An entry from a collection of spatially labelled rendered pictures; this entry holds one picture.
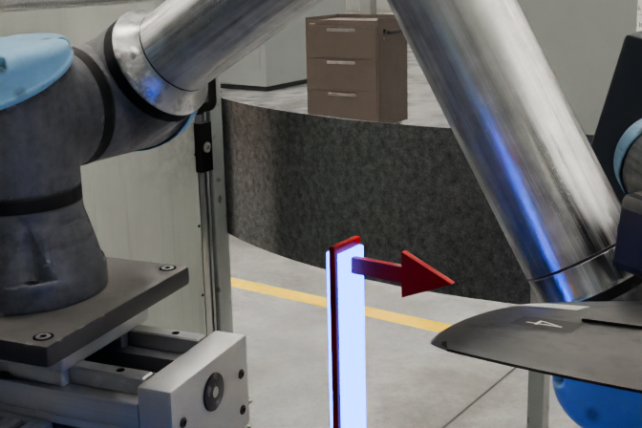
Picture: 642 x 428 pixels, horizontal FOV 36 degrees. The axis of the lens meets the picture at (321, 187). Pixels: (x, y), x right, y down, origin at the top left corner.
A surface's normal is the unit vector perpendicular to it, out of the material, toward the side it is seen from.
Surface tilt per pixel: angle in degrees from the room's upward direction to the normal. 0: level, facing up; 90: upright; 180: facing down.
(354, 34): 90
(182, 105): 104
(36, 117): 90
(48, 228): 72
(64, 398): 90
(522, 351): 5
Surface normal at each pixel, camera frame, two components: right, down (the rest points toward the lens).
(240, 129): -0.84, 0.15
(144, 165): 0.81, 0.11
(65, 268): 0.70, -0.16
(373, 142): -0.59, 0.20
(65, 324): -0.02, -0.97
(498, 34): 0.18, -0.14
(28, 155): 0.48, 0.19
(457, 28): -0.28, 0.07
